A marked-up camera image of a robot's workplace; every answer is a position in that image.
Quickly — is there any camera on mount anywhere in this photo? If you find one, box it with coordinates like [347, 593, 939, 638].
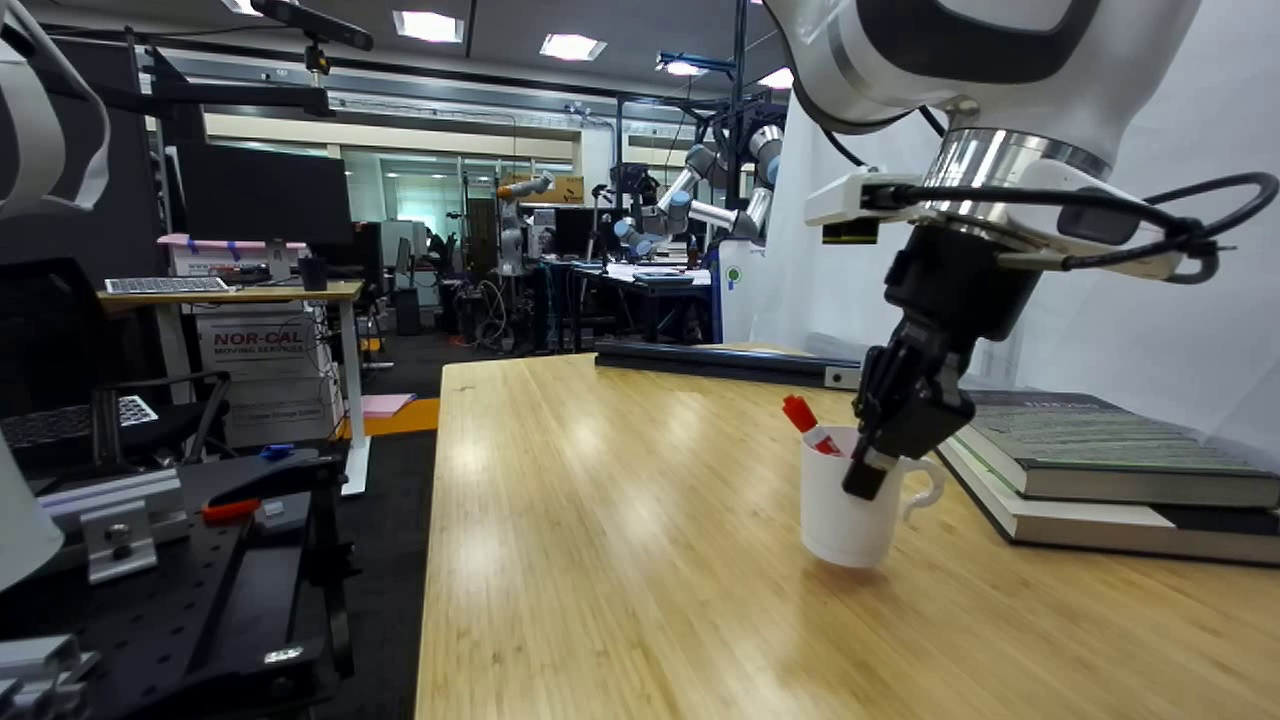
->
[88, 0, 377, 123]

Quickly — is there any black aluminium rail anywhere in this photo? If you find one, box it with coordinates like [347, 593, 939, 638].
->
[594, 338, 864, 392]

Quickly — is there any orange clamp handle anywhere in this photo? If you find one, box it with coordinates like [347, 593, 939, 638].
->
[201, 497, 264, 527]

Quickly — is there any black table with papers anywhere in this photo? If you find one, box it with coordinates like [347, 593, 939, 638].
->
[573, 260, 717, 347]

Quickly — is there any stack of cardboard boxes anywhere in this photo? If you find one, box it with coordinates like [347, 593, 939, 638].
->
[193, 299, 343, 448]

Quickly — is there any dark green book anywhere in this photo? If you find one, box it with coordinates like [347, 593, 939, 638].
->
[953, 389, 1280, 510]

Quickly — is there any black and white book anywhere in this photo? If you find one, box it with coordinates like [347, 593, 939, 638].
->
[934, 434, 1280, 567]

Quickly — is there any red marker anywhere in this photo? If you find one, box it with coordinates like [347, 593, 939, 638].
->
[781, 394, 847, 459]

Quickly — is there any white mug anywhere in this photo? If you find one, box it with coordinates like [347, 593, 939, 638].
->
[799, 426, 947, 570]

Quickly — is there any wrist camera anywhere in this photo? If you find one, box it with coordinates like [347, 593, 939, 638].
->
[804, 168, 929, 247]

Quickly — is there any black monitor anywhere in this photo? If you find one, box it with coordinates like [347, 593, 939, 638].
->
[174, 143, 357, 248]

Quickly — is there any aluminium bracket piece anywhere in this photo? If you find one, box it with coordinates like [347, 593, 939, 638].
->
[0, 634, 102, 720]

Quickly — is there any aluminium extrusion bar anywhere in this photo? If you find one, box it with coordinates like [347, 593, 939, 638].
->
[33, 467, 187, 547]

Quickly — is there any ceiling light panel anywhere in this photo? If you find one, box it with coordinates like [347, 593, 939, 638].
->
[392, 9, 466, 44]
[539, 32, 608, 63]

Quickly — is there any pink and white box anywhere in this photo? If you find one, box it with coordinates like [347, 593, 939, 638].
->
[157, 232, 312, 280]

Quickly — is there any white keyboard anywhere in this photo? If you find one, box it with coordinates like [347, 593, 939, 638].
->
[104, 275, 232, 296]

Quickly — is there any brown cardboard box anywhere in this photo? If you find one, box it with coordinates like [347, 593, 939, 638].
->
[500, 174, 587, 207]

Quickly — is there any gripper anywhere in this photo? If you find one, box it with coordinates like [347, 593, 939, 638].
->
[843, 224, 1043, 502]

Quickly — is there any black office chair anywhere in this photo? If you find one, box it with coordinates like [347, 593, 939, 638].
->
[0, 257, 234, 473]

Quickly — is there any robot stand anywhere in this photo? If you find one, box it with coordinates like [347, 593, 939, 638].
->
[0, 440, 358, 720]

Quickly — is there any wooden standing desk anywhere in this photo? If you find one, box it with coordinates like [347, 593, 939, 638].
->
[96, 279, 373, 497]

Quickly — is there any aluminium angle bracket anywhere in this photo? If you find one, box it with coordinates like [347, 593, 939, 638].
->
[80, 498, 161, 586]

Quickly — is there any white backdrop sheet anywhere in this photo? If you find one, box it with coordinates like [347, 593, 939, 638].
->
[748, 0, 1280, 473]

